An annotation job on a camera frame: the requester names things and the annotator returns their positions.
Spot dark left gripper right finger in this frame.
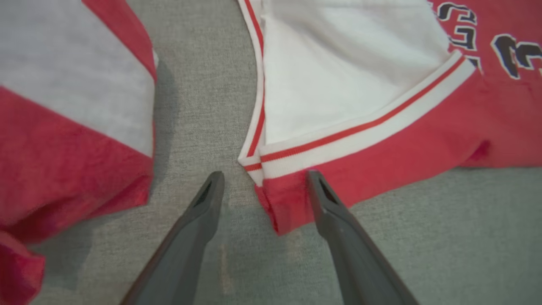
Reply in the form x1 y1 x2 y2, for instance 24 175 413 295
307 170 420 305

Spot red jersey with dark lettering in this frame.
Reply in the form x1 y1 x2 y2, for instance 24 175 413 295
237 0 542 236

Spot red shorts with white stripes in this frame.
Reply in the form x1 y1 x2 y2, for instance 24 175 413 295
0 0 158 305

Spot grey fabric sofa seat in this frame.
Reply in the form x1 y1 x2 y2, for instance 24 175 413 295
30 0 542 305

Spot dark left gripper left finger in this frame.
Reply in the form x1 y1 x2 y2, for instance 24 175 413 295
120 171 225 305

